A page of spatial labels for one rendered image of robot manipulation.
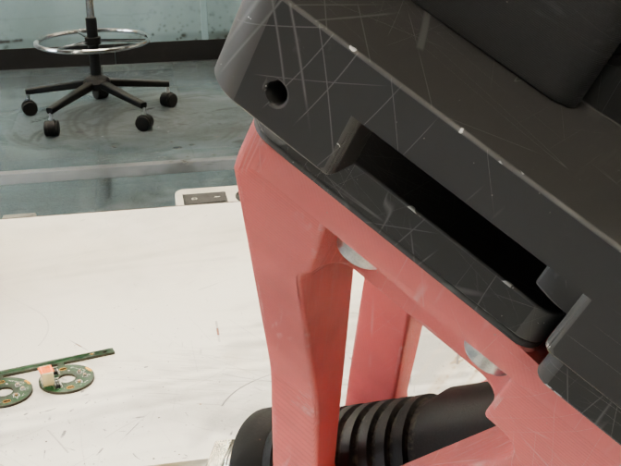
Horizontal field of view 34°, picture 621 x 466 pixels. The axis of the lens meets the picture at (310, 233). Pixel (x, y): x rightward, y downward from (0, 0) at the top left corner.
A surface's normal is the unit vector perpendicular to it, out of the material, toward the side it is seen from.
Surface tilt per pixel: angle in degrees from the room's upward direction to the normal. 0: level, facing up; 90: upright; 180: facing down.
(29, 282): 0
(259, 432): 25
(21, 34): 90
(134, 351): 0
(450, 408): 35
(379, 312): 87
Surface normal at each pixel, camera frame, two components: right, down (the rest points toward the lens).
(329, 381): 0.84, 0.31
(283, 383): -0.62, 0.49
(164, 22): 0.18, 0.36
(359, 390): -0.54, 0.32
